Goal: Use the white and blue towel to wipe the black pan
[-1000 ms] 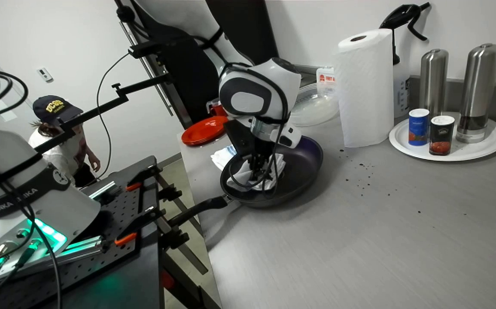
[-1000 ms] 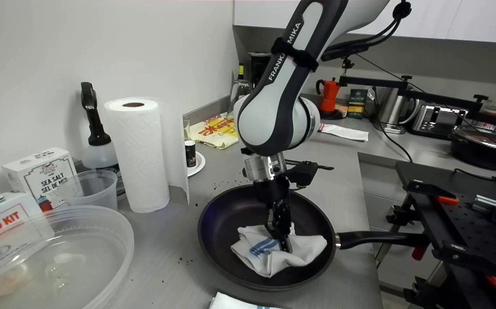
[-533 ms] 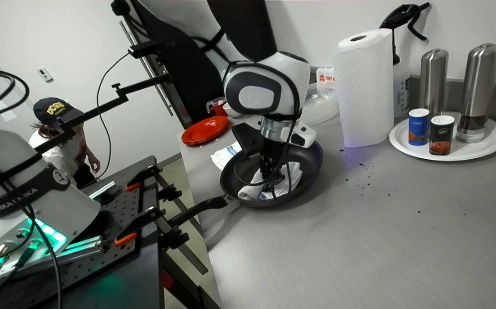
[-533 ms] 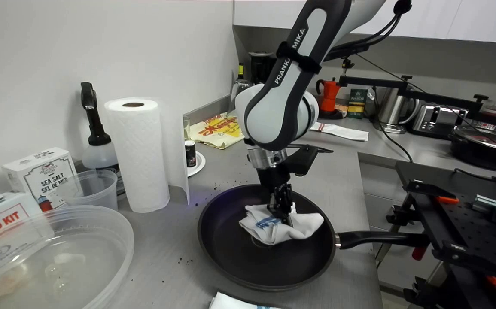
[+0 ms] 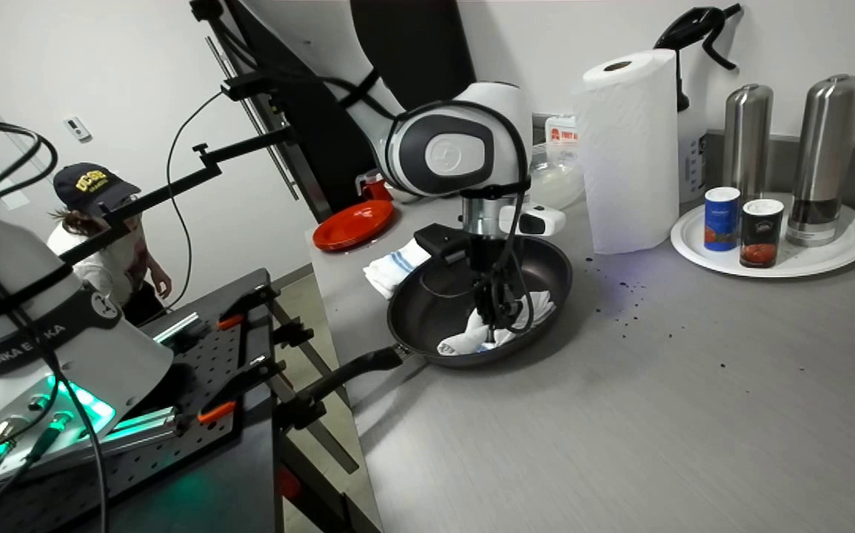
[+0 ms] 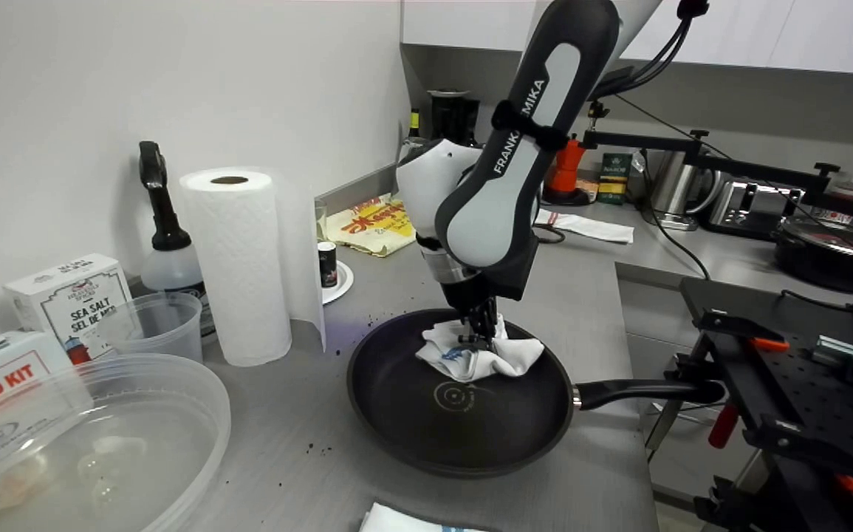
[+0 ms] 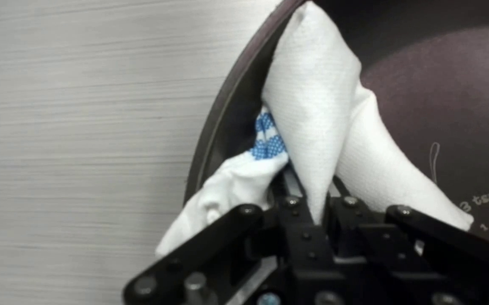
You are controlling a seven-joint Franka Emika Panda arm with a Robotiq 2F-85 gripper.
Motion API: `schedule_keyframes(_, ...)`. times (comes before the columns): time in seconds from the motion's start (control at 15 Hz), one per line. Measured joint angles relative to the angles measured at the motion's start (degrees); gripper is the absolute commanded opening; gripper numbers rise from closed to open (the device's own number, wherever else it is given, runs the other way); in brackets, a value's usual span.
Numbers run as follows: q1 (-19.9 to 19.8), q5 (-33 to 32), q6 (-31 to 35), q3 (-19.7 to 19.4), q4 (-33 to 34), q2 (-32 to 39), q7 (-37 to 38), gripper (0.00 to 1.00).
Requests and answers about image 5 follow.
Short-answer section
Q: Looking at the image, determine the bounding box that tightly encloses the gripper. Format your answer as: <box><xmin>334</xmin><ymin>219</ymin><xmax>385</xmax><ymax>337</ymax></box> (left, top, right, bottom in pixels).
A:
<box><xmin>469</xmin><ymin>235</ymin><xmax>530</xmax><ymax>334</ymax></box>

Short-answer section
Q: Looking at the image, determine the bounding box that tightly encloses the white and blue towel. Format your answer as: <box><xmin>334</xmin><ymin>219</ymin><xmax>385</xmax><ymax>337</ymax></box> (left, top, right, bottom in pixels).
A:
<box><xmin>437</xmin><ymin>289</ymin><xmax>558</xmax><ymax>357</ymax></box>

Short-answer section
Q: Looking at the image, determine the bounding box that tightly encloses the black frying pan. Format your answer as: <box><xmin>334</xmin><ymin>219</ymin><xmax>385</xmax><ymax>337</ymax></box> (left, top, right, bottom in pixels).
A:
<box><xmin>300</xmin><ymin>235</ymin><xmax>574</xmax><ymax>432</ymax></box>

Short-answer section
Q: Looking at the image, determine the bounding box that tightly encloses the white towel with blue stripes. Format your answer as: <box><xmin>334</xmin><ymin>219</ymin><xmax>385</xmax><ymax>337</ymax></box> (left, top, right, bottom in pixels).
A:
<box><xmin>362</xmin><ymin>238</ymin><xmax>432</xmax><ymax>300</ymax></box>

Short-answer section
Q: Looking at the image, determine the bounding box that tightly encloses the paper towel roll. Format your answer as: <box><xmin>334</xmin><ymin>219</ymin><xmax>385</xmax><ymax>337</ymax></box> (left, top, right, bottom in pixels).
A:
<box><xmin>572</xmin><ymin>48</ymin><xmax>682</xmax><ymax>256</ymax></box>

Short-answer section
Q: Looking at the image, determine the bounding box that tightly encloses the clear plastic container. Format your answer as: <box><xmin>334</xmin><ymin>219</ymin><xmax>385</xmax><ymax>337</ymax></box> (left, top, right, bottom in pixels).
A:
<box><xmin>529</xmin><ymin>141</ymin><xmax>586</xmax><ymax>211</ymax></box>

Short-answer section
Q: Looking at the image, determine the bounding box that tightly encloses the red plate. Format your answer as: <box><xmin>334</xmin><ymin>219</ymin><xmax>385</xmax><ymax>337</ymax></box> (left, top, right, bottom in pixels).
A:
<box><xmin>312</xmin><ymin>198</ymin><xmax>397</xmax><ymax>253</ymax></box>

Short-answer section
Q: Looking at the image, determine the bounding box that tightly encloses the red cup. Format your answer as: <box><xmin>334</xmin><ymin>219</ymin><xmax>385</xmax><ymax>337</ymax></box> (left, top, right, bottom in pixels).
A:
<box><xmin>356</xmin><ymin>171</ymin><xmax>392</xmax><ymax>203</ymax></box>

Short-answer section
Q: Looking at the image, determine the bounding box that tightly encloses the white and red box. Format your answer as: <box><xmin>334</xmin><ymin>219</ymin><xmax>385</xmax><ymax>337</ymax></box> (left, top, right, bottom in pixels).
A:
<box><xmin>543</xmin><ymin>114</ymin><xmax>580</xmax><ymax>147</ymax></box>

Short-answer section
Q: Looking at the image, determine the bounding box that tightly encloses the blue spice shaker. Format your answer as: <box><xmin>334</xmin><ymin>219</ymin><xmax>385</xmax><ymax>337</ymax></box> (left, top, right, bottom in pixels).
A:
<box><xmin>703</xmin><ymin>186</ymin><xmax>742</xmax><ymax>253</ymax></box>

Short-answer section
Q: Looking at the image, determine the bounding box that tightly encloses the spray bottle with black trigger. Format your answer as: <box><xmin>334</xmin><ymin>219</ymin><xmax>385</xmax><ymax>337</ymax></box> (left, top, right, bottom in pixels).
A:
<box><xmin>653</xmin><ymin>3</ymin><xmax>744</xmax><ymax>206</ymax></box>

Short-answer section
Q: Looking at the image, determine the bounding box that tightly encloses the black panel with silver bar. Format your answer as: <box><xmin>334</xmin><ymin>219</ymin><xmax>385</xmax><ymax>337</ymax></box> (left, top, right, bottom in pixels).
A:
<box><xmin>204</xmin><ymin>0</ymin><xmax>477</xmax><ymax>223</ymax></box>

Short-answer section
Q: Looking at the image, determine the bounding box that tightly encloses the dark spice shaker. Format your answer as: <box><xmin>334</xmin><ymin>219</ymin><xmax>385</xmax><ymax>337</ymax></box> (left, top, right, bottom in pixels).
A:
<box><xmin>739</xmin><ymin>198</ymin><xmax>786</xmax><ymax>269</ymax></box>

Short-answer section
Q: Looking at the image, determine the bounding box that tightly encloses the small steel grinder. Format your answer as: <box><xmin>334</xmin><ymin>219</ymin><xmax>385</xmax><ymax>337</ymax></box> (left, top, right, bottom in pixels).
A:
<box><xmin>721</xmin><ymin>83</ymin><xmax>775</xmax><ymax>206</ymax></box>

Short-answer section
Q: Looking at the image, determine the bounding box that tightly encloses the white round plate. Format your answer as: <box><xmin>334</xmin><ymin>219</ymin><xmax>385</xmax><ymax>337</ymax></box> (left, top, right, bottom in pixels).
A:
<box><xmin>669</xmin><ymin>194</ymin><xmax>855</xmax><ymax>280</ymax></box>

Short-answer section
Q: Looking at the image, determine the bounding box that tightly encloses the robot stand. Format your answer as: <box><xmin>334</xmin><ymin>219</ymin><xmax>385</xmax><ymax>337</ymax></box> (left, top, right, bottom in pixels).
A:
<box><xmin>0</xmin><ymin>268</ymin><xmax>385</xmax><ymax>533</ymax></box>

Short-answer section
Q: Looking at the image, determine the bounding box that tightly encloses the black stand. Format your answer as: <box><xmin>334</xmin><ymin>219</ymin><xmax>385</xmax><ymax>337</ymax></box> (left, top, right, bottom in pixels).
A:
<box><xmin>57</xmin><ymin>0</ymin><xmax>301</xmax><ymax>267</ymax></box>

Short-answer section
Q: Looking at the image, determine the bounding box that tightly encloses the large steel grinder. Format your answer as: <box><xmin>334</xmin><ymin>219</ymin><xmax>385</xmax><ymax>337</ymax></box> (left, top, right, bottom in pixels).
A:
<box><xmin>785</xmin><ymin>73</ymin><xmax>855</xmax><ymax>248</ymax></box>

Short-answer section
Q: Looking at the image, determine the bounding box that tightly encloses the person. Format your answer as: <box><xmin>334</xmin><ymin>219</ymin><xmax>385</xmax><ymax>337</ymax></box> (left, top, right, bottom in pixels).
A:
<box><xmin>47</xmin><ymin>162</ymin><xmax>174</xmax><ymax>327</ymax></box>

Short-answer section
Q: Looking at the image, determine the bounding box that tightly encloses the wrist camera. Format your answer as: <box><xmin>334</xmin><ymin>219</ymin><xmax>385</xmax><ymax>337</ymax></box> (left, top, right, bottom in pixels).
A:
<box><xmin>413</xmin><ymin>224</ymin><xmax>473</xmax><ymax>265</ymax></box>

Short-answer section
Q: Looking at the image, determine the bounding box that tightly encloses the black clamp with orange handle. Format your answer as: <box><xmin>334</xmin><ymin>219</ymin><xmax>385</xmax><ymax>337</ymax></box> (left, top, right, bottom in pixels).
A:
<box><xmin>174</xmin><ymin>360</ymin><xmax>284</xmax><ymax>429</ymax></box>
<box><xmin>215</xmin><ymin>284</ymin><xmax>281</xmax><ymax>332</ymax></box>

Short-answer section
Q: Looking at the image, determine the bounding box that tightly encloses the black cable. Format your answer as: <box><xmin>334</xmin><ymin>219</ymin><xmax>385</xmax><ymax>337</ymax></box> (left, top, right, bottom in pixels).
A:
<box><xmin>165</xmin><ymin>90</ymin><xmax>225</xmax><ymax>310</ymax></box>

